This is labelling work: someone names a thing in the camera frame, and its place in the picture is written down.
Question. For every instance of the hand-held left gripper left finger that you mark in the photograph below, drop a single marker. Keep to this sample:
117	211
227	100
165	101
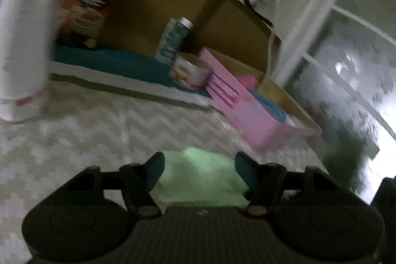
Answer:
156	169

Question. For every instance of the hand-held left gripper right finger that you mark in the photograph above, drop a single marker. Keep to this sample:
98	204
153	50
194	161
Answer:
244	171

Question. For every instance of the light green cloth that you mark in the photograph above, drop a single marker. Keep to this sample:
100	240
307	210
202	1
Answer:
198	180

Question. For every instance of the pink plastic basket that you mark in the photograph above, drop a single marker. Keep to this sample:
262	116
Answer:
247	115

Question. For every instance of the blue cloth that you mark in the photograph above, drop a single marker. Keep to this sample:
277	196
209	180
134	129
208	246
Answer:
269	104

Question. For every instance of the white zigzag bedsheet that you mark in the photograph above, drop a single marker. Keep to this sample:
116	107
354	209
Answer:
92	134

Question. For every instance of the pink cloth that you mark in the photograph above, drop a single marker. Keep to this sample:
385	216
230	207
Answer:
247	81

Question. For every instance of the teal mat with white border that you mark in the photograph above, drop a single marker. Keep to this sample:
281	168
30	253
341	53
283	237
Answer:
123	66

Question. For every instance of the green and white bottle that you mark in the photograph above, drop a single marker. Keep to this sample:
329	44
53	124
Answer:
173	38

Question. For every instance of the brown cardboard box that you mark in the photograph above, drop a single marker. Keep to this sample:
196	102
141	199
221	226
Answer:
235	29

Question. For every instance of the red snack canister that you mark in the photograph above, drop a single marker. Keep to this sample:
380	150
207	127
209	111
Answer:
92	1

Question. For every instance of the tall white bottle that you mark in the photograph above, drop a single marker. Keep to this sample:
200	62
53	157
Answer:
21	35

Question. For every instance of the white window frame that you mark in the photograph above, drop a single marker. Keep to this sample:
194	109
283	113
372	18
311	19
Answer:
309	19

